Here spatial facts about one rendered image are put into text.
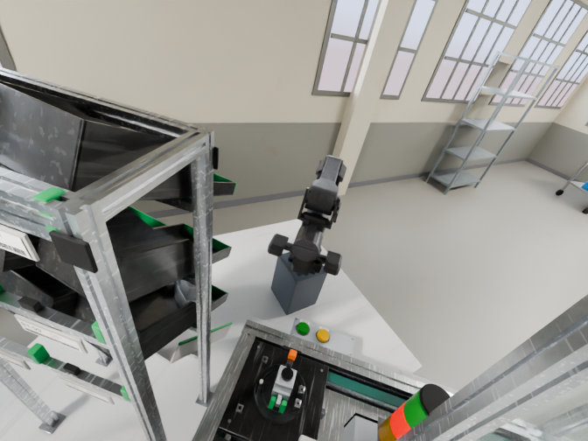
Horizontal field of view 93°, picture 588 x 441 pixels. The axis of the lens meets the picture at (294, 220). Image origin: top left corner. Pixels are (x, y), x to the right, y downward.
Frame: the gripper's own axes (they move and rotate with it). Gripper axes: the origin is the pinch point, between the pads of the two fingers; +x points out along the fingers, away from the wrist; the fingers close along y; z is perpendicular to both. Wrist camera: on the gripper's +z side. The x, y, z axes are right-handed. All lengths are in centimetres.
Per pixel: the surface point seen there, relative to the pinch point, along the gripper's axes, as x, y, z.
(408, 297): 126, 93, -128
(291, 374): 15.9, 6.0, 19.8
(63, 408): 39, -48, 38
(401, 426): -8.7, 21.9, 32.9
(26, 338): 125, -140, 3
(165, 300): 1.9, -25.7, 21.2
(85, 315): -9.1, -29.8, 34.5
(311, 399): 28.4, 13.5, 18.4
